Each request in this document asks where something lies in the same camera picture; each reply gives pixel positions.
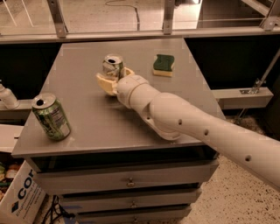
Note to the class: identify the white plastic bottle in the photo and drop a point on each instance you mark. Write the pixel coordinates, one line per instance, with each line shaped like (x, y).
(9, 100)

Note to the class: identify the white 7up can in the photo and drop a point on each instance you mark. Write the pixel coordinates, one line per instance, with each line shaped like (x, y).
(112, 66)

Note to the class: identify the bottom grey drawer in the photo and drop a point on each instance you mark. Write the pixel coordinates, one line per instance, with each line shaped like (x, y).
(135, 216)

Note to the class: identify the white cardboard box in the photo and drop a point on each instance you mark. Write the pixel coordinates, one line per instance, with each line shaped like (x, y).
(23, 199)

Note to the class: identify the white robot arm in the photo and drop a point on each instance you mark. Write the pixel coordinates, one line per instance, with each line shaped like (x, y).
(171, 116)

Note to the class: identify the middle grey drawer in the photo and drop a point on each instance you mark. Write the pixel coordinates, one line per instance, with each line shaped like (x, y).
(130, 200)

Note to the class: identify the grey side shelf beam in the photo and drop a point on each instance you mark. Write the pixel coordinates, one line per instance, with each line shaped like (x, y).
(242, 98)

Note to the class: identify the top grey drawer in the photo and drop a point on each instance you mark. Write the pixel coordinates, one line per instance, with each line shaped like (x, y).
(126, 177)

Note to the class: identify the grey drawer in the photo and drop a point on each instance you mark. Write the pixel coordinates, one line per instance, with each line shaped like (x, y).
(135, 216)
(130, 200)
(126, 177)

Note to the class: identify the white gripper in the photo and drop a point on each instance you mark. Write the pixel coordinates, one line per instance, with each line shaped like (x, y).
(126, 87)

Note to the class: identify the green and yellow sponge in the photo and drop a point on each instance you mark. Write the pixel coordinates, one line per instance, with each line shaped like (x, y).
(163, 65)

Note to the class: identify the metal frame rail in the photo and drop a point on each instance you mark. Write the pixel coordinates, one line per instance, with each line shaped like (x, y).
(31, 21)

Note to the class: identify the green soda can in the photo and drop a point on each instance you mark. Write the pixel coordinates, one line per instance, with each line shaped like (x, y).
(51, 116)

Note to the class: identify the grey drawer cabinet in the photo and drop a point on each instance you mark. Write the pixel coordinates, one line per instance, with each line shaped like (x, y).
(104, 133)

